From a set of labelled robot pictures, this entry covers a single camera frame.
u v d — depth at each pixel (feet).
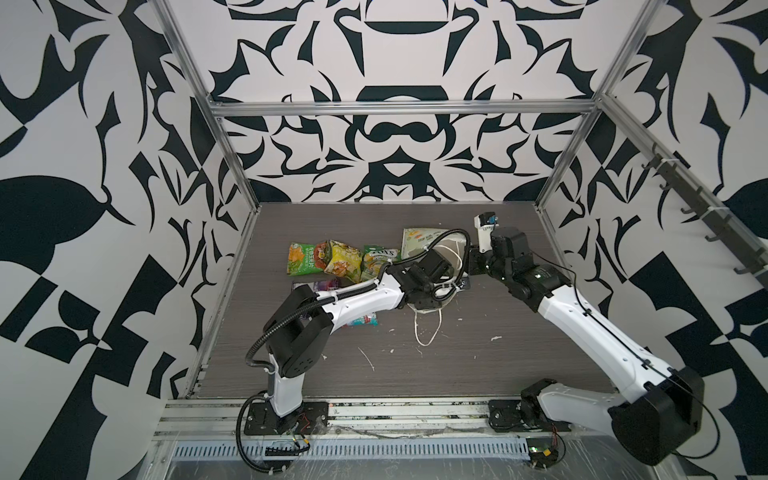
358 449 2.13
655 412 1.24
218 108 3.01
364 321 2.90
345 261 3.16
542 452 2.34
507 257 1.93
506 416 2.44
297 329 1.60
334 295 1.62
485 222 2.25
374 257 3.33
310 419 2.43
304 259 3.27
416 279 2.24
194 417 2.51
